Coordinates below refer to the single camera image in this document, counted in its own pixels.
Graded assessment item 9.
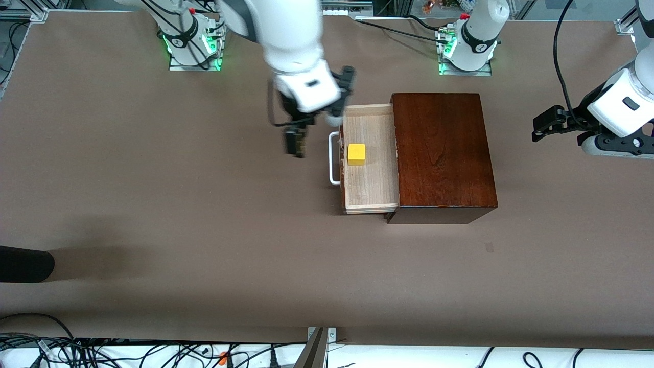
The wooden drawer with white handle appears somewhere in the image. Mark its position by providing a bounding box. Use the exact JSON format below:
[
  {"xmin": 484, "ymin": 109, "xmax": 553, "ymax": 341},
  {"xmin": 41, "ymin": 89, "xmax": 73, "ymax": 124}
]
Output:
[{"xmin": 329, "ymin": 104, "xmax": 400, "ymax": 214}]

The brown table cover mat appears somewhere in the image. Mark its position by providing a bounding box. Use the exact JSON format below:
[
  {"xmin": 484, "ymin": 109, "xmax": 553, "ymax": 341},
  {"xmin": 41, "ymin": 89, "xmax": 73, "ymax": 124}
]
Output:
[{"xmin": 0, "ymin": 10, "xmax": 654, "ymax": 344}]

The dark brown wooden cabinet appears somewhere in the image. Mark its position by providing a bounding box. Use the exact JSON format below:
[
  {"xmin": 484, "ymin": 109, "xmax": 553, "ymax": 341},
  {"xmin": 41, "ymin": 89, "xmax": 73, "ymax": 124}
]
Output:
[{"xmin": 384, "ymin": 93, "xmax": 499, "ymax": 224}]

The dark slanted pole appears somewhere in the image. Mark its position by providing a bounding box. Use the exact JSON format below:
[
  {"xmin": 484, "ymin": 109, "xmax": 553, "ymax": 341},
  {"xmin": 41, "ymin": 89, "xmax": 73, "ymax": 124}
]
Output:
[{"xmin": 295, "ymin": 327, "xmax": 329, "ymax": 368}]

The black fabric covered cylinder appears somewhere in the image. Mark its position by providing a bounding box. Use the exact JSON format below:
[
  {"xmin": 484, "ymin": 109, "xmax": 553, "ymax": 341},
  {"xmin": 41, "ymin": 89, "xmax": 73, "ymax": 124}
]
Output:
[{"xmin": 0, "ymin": 245, "xmax": 56, "ymax": 283}]

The black cable with grey connector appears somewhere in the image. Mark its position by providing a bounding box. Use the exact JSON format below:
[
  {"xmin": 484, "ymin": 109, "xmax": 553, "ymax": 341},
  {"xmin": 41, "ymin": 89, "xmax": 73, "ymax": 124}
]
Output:
[{"xmin": 267, "ymin": 79, "xmax": 288, "ymax": 127}]

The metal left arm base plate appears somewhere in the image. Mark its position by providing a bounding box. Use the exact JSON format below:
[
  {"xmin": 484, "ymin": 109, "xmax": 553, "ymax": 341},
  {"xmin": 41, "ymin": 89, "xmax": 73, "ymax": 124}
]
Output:
[{"xmin": 438, "ymin": 56, "xmax": 493, "ymax": 77}]

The silver metal frame bar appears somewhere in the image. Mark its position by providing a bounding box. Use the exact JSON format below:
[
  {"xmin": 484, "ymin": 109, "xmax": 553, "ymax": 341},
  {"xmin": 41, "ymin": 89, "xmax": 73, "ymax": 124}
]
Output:
[{"xmin": 319, "ymin": 0, "xmax": 375, "ymax": 12}]

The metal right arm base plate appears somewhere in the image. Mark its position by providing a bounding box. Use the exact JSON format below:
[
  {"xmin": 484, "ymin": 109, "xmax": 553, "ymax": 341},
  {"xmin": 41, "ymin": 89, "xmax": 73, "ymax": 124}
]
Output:
[{"xmin": 169, "ymin": 49, "xmax": 222, "ymax": 72}]

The silver metal bracket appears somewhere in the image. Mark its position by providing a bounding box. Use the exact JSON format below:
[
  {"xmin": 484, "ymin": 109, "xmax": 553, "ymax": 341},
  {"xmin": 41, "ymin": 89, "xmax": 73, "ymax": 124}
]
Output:
[{"xmin": 307, "ymin": 327, "xmax": 338, "ymax": 368}]

